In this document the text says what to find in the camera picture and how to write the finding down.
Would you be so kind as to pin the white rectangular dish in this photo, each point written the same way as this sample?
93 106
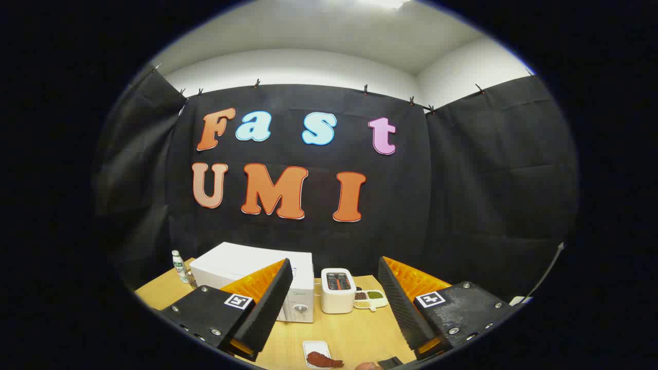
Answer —
316 346

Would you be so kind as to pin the red meat piece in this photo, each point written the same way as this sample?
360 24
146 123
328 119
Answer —
321 359

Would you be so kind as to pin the white microwave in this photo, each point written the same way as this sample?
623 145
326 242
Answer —
241 259

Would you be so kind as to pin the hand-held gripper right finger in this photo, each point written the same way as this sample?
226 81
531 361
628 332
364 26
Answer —
406 313

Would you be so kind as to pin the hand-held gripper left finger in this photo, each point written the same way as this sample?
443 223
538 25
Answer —
267 308

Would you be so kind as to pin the white toaster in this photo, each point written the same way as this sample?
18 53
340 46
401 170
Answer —
336 303

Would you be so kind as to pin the white bottle with green label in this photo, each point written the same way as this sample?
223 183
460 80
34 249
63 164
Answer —
180 267

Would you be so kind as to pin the small black block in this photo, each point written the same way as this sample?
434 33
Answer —
390 363

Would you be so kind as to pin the white divided dish with beans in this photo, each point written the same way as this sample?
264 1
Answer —
374 295

